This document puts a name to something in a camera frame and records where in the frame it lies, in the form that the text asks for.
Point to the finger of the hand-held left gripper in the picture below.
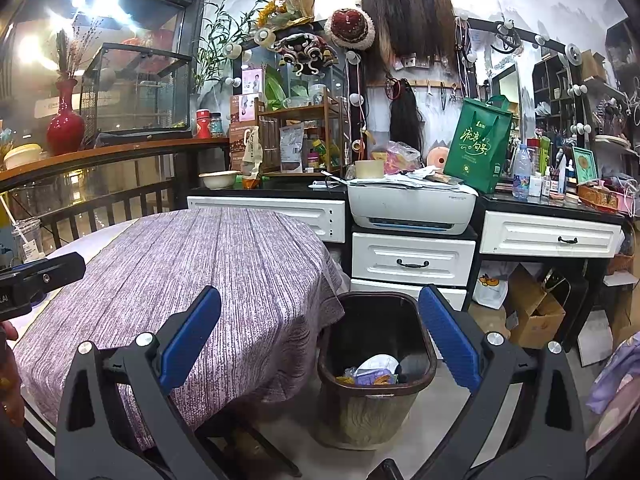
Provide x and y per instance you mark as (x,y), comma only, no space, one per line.
(60,270)
(22,267)

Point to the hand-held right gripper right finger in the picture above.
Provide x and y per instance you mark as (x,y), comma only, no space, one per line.
(450,345)

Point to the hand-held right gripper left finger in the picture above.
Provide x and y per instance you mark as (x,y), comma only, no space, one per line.
(190,340)

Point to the white plastic bag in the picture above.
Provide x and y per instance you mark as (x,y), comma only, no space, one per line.
(382,362)

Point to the dark plastic waste bin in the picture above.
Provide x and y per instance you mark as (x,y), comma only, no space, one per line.
(370,420)

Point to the person's left forearm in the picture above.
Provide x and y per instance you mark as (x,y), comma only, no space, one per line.
(10,385)

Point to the person's left hand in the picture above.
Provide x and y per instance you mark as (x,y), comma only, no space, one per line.
(7,331)

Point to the plastic cup with straw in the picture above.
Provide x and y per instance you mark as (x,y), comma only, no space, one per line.
(27,242)

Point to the low white drawer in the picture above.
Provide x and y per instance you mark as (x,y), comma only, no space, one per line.
(455,296)

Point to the white bag with yellow print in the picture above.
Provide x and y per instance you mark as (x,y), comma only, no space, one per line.
(489,292)

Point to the purple striped tablecloth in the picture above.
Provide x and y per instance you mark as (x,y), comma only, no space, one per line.
(225,270)

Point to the brown cardboard box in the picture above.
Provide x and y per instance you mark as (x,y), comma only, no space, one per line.
(535,310)

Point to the cream lidded tub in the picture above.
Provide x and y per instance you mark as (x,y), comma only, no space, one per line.
(22,156)

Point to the wooden ledge with black railing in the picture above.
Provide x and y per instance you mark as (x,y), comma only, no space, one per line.
(125,149)

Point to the red vase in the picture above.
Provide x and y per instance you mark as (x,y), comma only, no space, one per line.
(65,132)

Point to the white printer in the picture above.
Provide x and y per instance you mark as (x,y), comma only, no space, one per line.
(410,207)

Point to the cream bowl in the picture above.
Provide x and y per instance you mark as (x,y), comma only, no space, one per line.
(219,179)

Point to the white cabinet front panel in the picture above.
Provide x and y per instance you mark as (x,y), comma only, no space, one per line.
(300,217)

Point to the purple cloth pile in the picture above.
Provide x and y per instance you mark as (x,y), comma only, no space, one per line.
(615,375)

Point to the stack of papers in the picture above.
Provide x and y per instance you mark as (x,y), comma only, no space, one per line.
(415,180)

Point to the group of cosmetic bottles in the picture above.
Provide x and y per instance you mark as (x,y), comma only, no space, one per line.
(535,185)

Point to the clear water bottle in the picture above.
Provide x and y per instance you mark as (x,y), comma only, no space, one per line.
(521,175)

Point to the black framed glass terrarium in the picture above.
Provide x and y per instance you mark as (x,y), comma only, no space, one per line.
(135,95)

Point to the beige tape roll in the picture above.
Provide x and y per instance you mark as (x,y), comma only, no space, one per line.
(370,169)

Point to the clear bag of colourful items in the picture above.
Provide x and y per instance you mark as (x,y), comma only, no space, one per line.
(402,157)

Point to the brown product box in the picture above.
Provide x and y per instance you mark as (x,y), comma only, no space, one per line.
(236,150)

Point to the green tote bag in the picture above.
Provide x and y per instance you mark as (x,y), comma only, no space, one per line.
(477,150)

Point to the beige printed cloth bag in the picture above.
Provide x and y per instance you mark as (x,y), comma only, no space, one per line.
(252,152)

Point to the red canister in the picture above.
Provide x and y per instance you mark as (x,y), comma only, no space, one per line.
(202,125)

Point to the orange woven box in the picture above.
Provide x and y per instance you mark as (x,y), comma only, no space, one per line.
(597,199)

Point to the grey foil pouch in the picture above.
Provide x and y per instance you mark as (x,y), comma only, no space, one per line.
(291,150)

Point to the dried flower stems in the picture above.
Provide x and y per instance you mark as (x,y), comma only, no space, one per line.
(72,52)

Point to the black hanging wig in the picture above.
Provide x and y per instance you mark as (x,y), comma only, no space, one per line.
(405,117)

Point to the wooden shelf rack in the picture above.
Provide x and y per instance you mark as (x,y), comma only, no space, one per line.
(300,110)

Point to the pink product box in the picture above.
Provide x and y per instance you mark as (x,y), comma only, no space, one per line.
(253,81)

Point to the vanity mirror with round bulbs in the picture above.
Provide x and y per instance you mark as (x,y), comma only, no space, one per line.
(231,50)
(550,90)

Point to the green bamboo stems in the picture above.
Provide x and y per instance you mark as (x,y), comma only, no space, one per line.
(220,40)

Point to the ornate black and white headdress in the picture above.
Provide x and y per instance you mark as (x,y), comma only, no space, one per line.
(305,52)

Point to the row of hanging hair extensions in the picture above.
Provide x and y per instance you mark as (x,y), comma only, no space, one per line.
(407,22)

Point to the red hat with fur trim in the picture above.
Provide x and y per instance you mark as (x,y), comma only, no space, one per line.
(349,27)

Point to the sunflower bouquet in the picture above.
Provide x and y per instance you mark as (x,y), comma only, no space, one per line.
(285,5)

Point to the green picture frame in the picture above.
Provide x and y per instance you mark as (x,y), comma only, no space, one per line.
(585,165)

